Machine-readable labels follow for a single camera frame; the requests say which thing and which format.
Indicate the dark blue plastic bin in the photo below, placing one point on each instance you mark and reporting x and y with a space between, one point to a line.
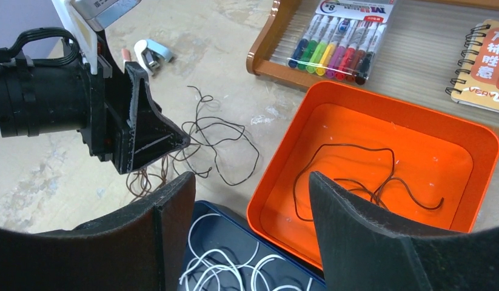
222 253

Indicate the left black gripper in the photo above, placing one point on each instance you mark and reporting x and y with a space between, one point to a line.
39 96

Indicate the orange plastic bin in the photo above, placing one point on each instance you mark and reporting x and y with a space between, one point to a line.
431 167

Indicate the light blue stapler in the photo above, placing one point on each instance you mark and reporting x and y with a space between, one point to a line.
150 54

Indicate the white orange marker pen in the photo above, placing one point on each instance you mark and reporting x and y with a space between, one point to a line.
126 55

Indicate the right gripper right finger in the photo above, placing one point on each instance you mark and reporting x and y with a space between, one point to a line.
365 247

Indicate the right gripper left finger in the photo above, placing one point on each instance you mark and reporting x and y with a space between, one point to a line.
138 247

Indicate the coloured marker pen pack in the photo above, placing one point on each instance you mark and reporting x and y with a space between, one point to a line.
342 39

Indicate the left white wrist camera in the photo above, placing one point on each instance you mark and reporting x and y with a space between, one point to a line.
85 18

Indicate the orange spiral notebook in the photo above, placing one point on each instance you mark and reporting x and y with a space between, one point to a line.
477 80

